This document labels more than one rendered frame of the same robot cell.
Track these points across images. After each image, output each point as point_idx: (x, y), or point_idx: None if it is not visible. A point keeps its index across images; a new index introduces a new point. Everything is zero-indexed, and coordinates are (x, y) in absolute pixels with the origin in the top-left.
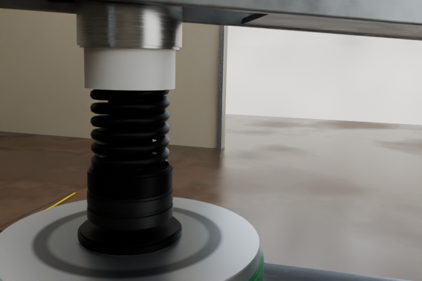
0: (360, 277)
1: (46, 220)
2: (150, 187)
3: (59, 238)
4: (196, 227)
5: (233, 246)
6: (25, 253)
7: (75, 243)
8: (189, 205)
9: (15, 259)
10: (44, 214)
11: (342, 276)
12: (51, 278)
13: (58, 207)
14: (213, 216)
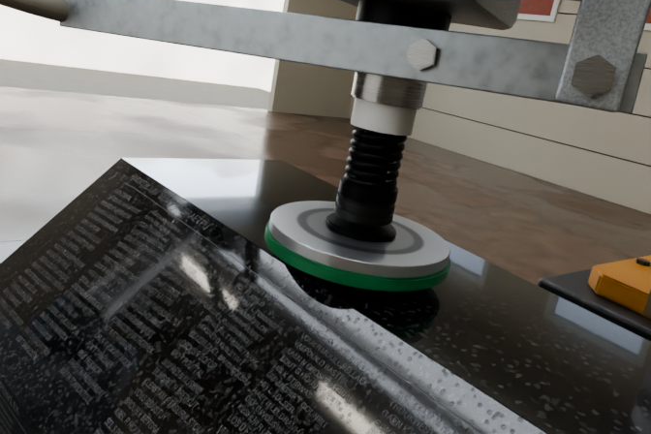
0: (218, 217)
1: (409, 256)
2: None
3: (405, 242)
4: (315, 217)
5: (314, 205)
6: (427, 242)
7: (397, 236)
8: (291, 227)
9: (433, 241)
10: (409, 262)
11: (225, 221)
12: (417, 229)
13: (395, 263)
14: (291, 216)
